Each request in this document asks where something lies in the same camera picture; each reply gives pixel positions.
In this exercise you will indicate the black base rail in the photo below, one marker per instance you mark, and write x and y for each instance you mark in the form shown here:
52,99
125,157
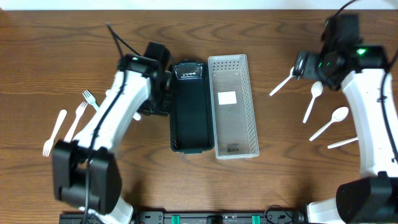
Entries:
273,214

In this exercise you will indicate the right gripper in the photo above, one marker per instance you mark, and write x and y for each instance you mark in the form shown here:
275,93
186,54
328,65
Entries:
313,68

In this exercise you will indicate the white spoon lowest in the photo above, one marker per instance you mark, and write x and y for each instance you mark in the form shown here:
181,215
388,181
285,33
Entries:
341,143

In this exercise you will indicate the clear plastic basket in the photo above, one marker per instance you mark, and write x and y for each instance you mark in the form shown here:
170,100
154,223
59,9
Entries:
233,110

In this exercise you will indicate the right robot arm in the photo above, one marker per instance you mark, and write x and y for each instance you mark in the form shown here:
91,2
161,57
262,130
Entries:
362,73

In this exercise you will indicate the pale green plastic fork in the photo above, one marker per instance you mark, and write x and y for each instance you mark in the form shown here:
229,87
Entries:
90,99

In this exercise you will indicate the white spoon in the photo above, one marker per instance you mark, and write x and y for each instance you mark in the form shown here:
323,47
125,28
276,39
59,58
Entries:
316,90
337,116
136,116
279,86

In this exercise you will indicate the white fork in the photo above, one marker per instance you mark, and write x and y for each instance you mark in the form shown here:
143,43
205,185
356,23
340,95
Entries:
79,113
49,143

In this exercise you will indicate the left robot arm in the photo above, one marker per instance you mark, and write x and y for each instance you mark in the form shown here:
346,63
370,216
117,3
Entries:
85,170

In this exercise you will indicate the black plastic basket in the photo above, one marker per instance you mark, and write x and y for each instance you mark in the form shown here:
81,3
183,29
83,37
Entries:
191,119

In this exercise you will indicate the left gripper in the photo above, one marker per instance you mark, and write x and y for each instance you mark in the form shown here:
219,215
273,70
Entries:
155,106

